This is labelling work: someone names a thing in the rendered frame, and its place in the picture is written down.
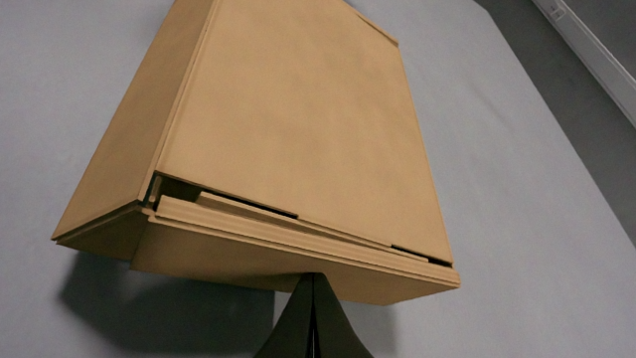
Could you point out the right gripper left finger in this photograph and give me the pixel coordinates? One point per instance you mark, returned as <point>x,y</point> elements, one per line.
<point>292,336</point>

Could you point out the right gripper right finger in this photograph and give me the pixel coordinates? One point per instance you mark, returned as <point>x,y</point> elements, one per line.
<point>334,336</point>

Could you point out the brown cardboard box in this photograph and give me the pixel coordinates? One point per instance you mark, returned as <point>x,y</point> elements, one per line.
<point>300,106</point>

